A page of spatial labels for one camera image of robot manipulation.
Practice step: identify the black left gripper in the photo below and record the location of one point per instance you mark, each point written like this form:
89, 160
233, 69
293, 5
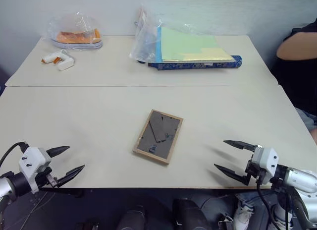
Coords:
45, 176

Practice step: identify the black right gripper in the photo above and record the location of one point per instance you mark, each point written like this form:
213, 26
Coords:
255, 174

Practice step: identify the person's bare forearm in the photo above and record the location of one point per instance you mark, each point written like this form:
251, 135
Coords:
294, 50

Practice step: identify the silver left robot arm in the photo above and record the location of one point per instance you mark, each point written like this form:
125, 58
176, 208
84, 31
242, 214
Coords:
10, 184

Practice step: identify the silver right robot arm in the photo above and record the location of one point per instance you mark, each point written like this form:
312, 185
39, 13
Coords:
301, 179

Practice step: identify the white sneaker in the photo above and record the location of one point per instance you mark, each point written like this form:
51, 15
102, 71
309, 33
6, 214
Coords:
244, 217

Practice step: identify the dark rounded shape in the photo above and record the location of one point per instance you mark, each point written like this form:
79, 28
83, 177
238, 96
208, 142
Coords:
131, 220
188, 215

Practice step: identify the white hot glue gun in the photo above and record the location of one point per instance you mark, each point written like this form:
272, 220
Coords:
62, 62

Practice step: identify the person in black shirt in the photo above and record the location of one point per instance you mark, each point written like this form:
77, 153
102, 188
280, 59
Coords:
297, 74

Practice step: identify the yellow paper sheets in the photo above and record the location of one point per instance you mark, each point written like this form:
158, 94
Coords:
213, 55

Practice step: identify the orange item in bag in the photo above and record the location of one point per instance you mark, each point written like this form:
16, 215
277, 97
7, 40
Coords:
74, 36

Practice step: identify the green paper sheets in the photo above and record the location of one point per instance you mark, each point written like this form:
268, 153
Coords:
185, 42

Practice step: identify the clear bag with orange item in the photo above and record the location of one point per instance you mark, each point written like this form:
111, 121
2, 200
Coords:
74, 29

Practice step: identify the large clear plastic bag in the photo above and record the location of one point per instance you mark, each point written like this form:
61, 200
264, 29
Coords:
146, 41

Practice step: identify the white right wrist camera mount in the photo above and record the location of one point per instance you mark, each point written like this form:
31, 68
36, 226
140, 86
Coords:
266, 159

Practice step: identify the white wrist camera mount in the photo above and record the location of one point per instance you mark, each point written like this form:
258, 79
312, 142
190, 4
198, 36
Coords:
32, 160
266, 159

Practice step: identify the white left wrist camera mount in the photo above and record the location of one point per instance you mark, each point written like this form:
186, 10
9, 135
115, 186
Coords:
32, 160

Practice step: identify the wooden picture frame face down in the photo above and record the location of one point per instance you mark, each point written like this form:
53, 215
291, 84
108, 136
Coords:
158, 137

